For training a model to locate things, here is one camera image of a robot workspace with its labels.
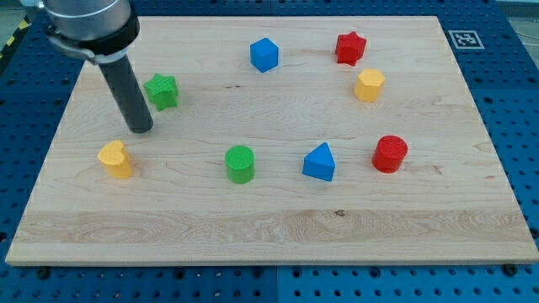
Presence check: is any wooden board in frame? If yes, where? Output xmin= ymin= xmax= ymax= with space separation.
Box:
xmin=6 ymin=16 xmax=538 ymax=267

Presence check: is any yellow heart block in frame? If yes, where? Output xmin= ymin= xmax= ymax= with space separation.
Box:
xmin=98 ymin=140 xmax=132 ymax=179

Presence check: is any red star block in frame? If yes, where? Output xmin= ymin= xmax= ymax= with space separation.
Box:
xmin=335 ymin=32 xmax=367 ymax=66

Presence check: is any yellow hexagon block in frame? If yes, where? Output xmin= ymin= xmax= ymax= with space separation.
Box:
xmin=354 ymin=68 xmax=386 ymax=103

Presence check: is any blue triangle block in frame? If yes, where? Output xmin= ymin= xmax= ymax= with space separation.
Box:
xmin=302 ymin=142 xmax=336 ymax=182

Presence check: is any red cylinder block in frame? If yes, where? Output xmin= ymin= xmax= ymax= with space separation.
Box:
xmin=371 ymin=135 xmax=408 ymax=173

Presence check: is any blue cube block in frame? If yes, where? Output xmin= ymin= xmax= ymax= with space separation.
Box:
xmin=249 ymin=38 xmax=279 ymax=73

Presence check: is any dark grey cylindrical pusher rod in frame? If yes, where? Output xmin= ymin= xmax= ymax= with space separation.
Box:
xmin=99 ymin=56 xmax=153 ymax=134

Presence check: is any black white fiducial marker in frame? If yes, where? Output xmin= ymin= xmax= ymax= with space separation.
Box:
xmin=448 ymin=29 xmax=484 ymax=50

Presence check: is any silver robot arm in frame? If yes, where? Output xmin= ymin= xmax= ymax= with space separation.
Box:
xmin=20 ymin=0 xmax=153 ymax=134

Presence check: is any green star block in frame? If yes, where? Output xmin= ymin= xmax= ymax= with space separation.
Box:
xmin=143 ymin=73 xmax=179 ymax=111

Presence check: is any green cylinder block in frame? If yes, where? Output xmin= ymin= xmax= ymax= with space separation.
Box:
xmin=225 ymin=145 xmax=255 ymax=183

